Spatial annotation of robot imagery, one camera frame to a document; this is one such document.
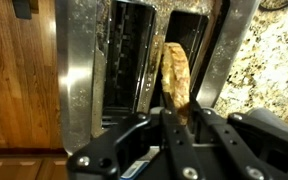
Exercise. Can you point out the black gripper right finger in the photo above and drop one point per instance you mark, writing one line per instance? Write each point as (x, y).
(250, 150)

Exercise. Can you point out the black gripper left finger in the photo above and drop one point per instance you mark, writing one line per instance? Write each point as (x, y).
(117, 150)

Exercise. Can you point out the toasted brown bread slice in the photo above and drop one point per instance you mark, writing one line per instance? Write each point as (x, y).
(177, 76)

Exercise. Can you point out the stainless steel bread toaster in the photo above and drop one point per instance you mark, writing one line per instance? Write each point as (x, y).
(77, 83)

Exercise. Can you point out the wooden base cabinet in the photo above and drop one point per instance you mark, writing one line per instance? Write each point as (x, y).
(17, 166)

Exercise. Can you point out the dark grey block foot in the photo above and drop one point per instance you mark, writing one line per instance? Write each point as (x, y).
(21, 8)

